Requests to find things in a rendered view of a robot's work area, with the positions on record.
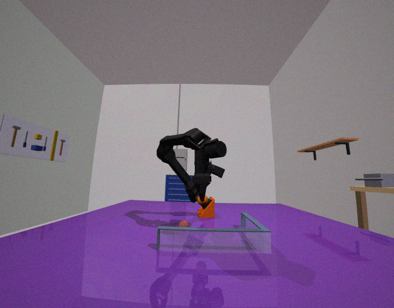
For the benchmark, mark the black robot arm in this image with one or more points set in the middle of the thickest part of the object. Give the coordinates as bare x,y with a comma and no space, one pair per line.
204,150

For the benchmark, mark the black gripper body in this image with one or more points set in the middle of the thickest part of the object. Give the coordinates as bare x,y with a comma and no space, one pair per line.
201,175

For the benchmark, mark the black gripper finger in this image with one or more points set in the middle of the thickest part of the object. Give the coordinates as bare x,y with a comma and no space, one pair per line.
201,189

